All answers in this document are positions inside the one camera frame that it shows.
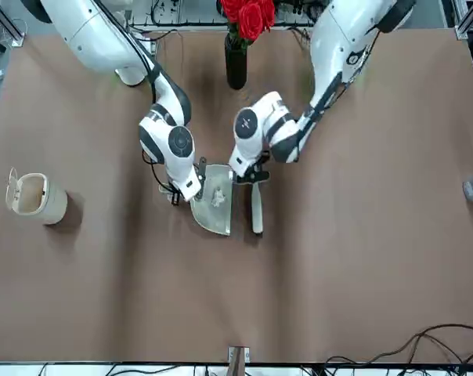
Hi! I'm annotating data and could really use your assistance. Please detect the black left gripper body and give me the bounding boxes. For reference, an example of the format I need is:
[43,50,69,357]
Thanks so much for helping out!
[246,150,272,173]

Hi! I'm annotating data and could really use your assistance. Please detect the white paper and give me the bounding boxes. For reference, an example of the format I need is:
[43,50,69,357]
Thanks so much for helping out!
[209,186,228,208]

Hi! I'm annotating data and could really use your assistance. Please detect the white brush black bristles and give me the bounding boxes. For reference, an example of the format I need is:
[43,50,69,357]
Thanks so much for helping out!
[248,180,265,237]

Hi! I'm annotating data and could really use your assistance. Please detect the pale grey plastic dustpan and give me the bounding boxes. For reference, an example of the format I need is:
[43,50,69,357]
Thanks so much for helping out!
[160,163,234,237]

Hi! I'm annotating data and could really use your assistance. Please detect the small beige lidded bin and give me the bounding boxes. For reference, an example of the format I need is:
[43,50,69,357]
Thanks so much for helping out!
[5,167,69,226]

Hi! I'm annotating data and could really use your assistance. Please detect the black vase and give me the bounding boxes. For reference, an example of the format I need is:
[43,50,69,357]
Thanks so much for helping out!
[224,33,248,90]

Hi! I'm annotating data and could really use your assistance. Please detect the red rose bouquet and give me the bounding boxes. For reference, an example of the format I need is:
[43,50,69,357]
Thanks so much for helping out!
[219,0,276,42]

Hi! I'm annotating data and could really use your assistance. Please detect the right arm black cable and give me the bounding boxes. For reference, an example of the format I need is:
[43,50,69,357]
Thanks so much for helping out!
[118,23,173,195]

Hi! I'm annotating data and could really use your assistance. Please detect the aluminium profile post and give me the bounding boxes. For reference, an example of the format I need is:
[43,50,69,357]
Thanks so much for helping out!
[227,345,251,376]

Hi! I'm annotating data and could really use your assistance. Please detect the black loose table cables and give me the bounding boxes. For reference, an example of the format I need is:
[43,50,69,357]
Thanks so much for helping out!
[324,323,473,371]

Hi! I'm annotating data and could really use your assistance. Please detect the aluminium frame corner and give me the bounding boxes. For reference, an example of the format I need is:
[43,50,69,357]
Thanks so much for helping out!
[0,0,26,48]
[453,0,473,40]

